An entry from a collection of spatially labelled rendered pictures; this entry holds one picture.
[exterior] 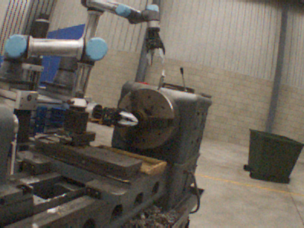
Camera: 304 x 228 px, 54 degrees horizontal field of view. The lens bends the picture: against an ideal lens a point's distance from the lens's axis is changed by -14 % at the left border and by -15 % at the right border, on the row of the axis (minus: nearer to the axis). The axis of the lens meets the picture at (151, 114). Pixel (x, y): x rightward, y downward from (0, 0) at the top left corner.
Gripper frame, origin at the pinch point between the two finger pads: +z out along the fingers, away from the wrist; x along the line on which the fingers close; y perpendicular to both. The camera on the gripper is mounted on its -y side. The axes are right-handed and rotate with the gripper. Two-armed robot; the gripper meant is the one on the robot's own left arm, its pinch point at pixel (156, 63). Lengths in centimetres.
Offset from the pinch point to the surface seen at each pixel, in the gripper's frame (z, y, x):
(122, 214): 69, 62, 2
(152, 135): 38.9, 14.9, 0.7
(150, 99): 21.1, 14.9, 0.4
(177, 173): 62, -1, 9
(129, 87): 12.4, -1.2, -17.5
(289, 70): -114, -989, 183
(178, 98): 20.3, -1.1, 11.2
